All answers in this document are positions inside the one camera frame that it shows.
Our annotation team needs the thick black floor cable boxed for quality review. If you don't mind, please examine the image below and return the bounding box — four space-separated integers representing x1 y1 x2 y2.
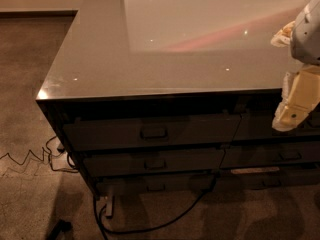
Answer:
92 177 218 240

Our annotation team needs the cabinet leg foot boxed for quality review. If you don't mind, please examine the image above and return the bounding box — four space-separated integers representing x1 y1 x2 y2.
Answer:
105 195 114 219

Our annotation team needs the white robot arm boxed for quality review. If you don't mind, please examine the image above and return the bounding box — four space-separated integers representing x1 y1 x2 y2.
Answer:
271 0 320 132

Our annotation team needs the thin black tangled cable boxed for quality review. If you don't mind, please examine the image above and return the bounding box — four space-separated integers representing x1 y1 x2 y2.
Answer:
0 135 80 174

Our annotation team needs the grey counter cabinet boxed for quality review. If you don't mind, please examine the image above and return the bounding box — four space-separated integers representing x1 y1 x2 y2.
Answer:
37 0 319 196

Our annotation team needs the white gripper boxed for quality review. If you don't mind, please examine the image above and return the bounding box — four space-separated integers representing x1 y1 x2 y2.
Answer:
270 0 320 132

